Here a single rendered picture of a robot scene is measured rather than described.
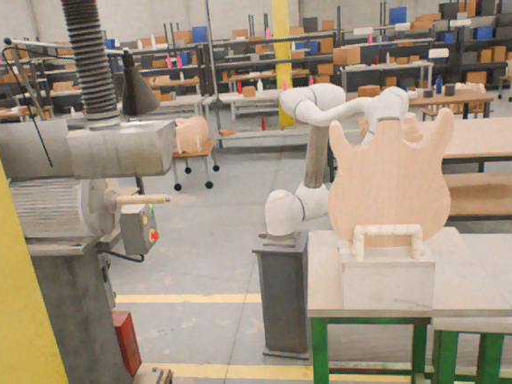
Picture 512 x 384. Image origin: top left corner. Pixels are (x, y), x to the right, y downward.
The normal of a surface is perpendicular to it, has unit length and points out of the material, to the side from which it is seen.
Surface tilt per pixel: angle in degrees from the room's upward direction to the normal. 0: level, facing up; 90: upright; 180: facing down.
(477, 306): 0
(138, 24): 90
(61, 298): 90
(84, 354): 90
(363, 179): 93
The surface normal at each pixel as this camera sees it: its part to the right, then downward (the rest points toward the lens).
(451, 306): -0.09, -0.93
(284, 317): -0.25, 0.36
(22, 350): 0.99, -0.04
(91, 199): 0.80, -0.07
